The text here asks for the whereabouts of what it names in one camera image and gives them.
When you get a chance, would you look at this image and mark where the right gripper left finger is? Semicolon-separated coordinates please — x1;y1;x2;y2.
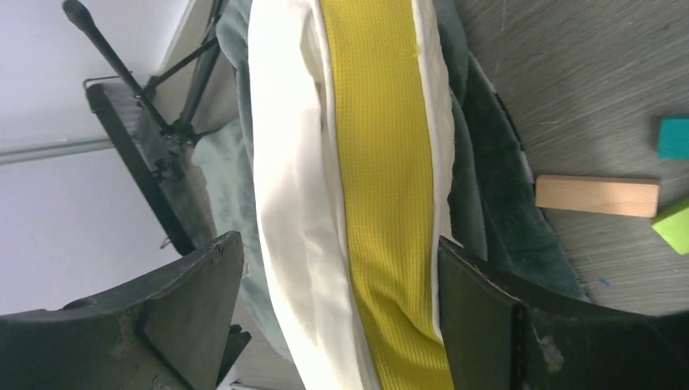
1;232;245;389

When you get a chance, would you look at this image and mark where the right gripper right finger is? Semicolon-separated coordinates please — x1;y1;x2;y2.
438;239;688;389

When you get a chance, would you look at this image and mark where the grey fluffy pillowcase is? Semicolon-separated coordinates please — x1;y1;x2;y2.
192;1;587;359

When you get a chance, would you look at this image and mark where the white yellow black pillow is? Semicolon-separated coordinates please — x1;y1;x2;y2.
248;1;454;389

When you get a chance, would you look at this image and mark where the black perforated music stand tray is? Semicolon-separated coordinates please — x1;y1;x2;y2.
83;76;215;255

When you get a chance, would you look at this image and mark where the black folding tripod stand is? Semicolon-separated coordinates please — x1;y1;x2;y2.
62;0;227;182

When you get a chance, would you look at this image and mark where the peach wooden block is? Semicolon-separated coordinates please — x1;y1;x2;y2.
535;175;660;218

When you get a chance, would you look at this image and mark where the green wooden block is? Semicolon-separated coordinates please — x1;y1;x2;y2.
652;198;688;255

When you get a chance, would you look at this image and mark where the teal wooden block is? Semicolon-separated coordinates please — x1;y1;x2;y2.
657;116;689;159

